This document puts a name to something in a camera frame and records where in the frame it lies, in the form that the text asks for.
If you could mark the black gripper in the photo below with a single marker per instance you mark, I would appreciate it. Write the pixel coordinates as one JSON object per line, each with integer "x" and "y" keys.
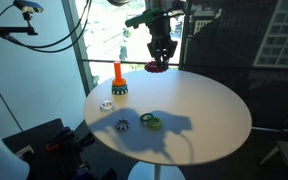
{"x": 160, "y": 38}

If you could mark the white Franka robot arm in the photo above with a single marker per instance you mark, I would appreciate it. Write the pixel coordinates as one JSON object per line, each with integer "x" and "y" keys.
{"x": 157, "y": 4}

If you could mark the dark window handrail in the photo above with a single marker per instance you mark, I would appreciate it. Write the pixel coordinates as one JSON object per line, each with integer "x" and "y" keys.
{"x": 130, "y": 62}

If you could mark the orange stacking peg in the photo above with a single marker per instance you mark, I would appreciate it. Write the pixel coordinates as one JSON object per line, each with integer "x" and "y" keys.
{"x": 117, "y": 71}

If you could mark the grey window mullion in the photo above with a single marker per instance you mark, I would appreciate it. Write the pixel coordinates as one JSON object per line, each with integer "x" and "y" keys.
{"x": 80, "y": 50}

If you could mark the black backdrop panel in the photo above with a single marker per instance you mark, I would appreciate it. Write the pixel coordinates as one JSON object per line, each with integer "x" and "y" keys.
{"x": 250, "y": 93}

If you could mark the black orange clamp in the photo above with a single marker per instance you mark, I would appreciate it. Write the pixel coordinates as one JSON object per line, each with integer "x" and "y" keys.
{"x": 55, "y": 143}

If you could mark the blue black clamp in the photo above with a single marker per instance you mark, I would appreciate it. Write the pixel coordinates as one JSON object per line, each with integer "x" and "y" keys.
{"x": 80, "y": 173}

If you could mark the black equipment stand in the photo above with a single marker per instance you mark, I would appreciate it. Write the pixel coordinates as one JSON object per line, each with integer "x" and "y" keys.
{"x": 40, "y": 160}

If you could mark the white rounded plastic housing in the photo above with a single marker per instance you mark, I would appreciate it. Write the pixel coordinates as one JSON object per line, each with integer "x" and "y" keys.
{"x": 0, "y": 160}

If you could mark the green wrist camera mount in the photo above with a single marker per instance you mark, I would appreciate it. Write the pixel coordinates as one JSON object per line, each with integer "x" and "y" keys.
{"x": 140, "y": 19}

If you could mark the white table pedestal base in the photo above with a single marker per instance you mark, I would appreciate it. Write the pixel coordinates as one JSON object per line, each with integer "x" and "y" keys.
{"x": 140, "y": 173}

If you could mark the blue-grey stereo camera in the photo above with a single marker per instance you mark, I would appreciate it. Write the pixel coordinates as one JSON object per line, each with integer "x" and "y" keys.
{"x": 27, "y": 6}

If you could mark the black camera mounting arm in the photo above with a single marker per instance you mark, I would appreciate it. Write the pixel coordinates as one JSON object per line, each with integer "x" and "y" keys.
{"x": 10, "y": 30}

